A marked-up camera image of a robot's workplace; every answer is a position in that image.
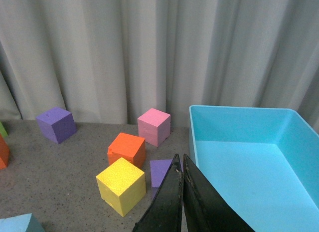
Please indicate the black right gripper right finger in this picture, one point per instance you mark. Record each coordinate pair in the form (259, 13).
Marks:
(205, 209)

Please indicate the orange foam block right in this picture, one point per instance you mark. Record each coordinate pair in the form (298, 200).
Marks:
(127, 146)

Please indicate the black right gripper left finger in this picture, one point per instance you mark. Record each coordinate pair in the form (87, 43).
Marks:
(165, 211)

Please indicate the yellow foam block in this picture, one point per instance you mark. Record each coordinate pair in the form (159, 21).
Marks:
(122, 185)

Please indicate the green foam block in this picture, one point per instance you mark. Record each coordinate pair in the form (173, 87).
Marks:
(3, 131)

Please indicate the cracked light blue foam block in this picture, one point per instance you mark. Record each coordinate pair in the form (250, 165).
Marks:
(21, 223)

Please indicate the orange foam block left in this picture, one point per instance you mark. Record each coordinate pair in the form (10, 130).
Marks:
(4, 153)

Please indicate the purple foam block right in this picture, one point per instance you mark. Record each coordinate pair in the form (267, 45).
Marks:
(158, 171)

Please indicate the pink foam block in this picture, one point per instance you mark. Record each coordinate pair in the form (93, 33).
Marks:
(154, 126)

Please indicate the purple foam block back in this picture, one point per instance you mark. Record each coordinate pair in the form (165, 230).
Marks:
(57, 124)

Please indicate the orange foam block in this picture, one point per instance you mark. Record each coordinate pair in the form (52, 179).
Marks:
(127, 146)
(4, 153)

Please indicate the light blue plastic bin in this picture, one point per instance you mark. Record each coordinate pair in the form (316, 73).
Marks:
(264, 162)

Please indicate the purple foam block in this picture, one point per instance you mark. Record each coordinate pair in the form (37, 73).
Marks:
(158, 171)
(57, 124)

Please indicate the grey curtain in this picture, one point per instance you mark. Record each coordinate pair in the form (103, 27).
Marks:
(109, 61)

